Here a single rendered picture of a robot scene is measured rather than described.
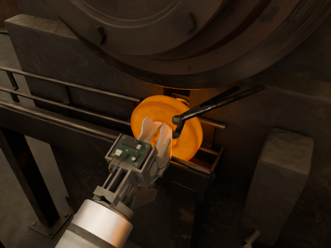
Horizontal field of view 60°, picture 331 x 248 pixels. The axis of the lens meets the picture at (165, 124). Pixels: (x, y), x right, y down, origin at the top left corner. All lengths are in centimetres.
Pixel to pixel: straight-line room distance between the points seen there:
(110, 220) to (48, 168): 118
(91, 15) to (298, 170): 37
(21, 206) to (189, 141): 109
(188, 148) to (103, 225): 23
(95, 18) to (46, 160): 134
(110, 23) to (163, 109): 23
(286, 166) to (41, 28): 61
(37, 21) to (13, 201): 96
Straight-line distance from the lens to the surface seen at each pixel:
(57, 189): 151
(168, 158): 53
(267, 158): 50
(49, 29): 76
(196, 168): 57
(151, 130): 57
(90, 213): 46
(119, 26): 36
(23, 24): 81
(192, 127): 54
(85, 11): 39
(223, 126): 59
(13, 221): 149
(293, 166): 50
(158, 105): 54
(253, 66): 41
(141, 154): 48
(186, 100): 64
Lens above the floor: 115
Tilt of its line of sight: 41 degrees down
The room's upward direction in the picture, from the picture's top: straight up
